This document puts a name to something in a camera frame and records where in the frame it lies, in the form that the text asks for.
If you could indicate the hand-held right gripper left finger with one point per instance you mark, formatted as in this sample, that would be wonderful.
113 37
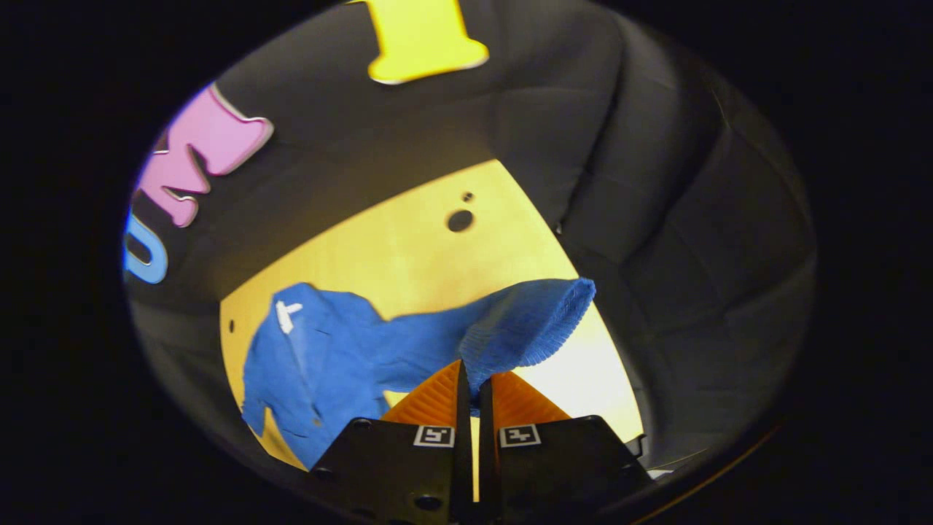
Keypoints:
408 474

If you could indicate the blue button shirt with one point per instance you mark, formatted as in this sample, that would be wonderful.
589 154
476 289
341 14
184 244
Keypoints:
328 364

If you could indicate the black backdrop cloth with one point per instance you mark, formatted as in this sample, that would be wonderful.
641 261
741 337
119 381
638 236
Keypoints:
656 219

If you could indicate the black bracket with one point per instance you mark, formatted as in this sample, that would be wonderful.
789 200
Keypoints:
638 445

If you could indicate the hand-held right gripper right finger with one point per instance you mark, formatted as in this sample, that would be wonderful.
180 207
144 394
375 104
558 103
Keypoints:
554 467

